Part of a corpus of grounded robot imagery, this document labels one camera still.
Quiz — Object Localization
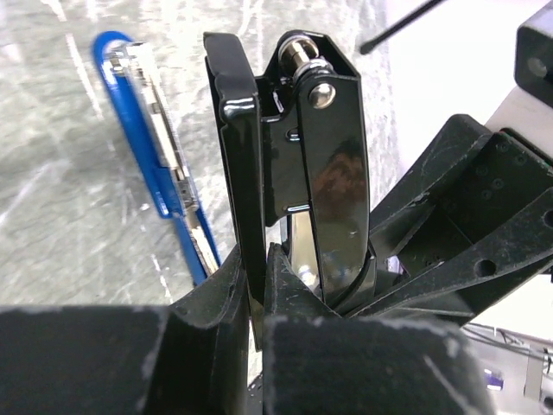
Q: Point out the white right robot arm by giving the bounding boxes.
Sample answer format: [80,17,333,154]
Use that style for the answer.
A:
[351,5,552,325]

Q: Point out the blue stapler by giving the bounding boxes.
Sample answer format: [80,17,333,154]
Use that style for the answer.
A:
[92,30,221,285]

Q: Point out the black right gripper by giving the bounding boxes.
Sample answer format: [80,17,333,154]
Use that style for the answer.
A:
[348,114,552,318]

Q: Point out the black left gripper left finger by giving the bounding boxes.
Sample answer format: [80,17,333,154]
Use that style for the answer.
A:
[1,250,249,414]

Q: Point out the black stapler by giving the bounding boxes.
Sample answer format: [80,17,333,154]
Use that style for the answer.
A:
[203,30,376,337]

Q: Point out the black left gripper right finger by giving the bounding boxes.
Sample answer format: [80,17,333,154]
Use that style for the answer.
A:
[263,244,494,414]

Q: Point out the black music stand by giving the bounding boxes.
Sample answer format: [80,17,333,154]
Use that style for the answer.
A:
[359,0,445,55]

